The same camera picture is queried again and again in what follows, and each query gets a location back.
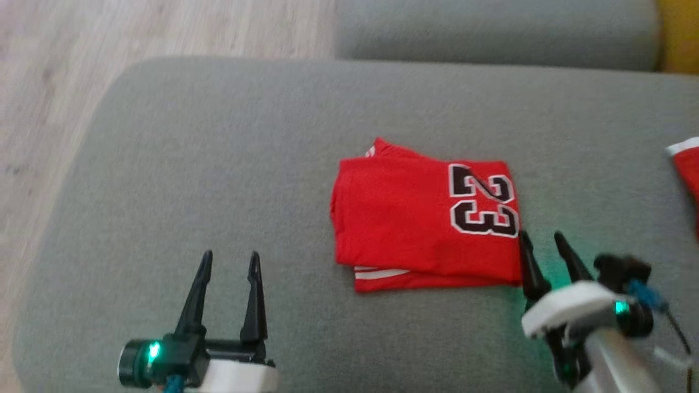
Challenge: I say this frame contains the red basketball jersey number 23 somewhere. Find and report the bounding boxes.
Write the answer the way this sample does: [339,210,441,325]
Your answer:
[329,137,524,293]

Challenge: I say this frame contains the red shorts white waistband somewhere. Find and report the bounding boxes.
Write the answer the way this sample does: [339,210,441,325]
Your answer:
[665,136,699,242]

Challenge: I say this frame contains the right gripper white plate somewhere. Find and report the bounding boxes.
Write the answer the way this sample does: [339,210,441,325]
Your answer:
[517,230,630,389]

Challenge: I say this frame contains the grey sofa back cushion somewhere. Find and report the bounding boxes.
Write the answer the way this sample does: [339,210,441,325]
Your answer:
[334,0,662,72]

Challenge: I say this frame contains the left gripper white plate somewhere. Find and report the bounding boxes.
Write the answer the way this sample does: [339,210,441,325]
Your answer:
[174,249,280,393]

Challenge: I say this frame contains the yellow pillow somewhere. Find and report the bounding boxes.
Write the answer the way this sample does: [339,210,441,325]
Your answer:
[655,0,699,75]

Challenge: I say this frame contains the grey fabric sofa seat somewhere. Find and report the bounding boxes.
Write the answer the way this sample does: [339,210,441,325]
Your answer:
[12,56,699,393]

